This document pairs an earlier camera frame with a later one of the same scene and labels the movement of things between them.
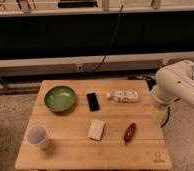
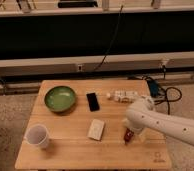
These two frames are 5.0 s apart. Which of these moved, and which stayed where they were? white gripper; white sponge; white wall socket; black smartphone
Moved: white gripper
Stayed: white sponge; white wall socket; black smartphone
